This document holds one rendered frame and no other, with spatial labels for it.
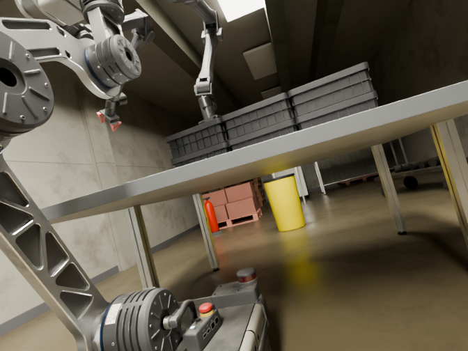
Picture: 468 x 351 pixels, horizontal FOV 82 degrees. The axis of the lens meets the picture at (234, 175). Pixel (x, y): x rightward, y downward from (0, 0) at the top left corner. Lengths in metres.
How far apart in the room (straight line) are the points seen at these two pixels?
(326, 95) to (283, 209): 2.19
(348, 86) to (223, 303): 0.88
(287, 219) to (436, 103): 2.62
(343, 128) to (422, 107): 0.16
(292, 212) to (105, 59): 2.60
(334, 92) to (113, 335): 1.02
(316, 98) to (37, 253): 0.99
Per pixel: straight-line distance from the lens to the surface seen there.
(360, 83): 1.13
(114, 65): 1.00
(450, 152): 1.34
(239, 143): 1.16
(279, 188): 3.14
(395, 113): 0.68
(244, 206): 4.82
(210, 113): 1.30
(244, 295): 0.96
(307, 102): 1.12
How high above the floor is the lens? 0.61
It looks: 3 degrees up
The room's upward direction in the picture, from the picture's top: 15 degrees counter-clockwise
